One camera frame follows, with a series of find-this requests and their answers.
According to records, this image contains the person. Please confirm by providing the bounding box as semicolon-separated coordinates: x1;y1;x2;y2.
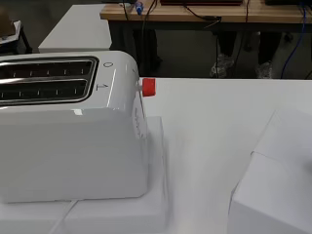
209;30;285;80

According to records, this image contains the white steel toaster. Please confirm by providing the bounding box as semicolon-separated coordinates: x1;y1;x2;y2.
0;50;157;205

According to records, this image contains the white flat box under toaster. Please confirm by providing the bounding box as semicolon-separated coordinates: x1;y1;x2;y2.
0;115;171;234

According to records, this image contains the wooden desk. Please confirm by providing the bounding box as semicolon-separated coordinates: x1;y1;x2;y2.
99;0;312;25

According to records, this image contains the white side table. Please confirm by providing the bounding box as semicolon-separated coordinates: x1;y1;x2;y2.
37;3;113;55

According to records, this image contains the large white flat box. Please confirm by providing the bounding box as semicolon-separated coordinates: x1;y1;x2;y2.
227;108;312;234

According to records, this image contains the dark stand with brown top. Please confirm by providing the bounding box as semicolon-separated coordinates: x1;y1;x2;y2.
0;6;33;56

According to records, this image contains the blue cable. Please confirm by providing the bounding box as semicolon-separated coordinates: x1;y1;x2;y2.
280;2;309;80

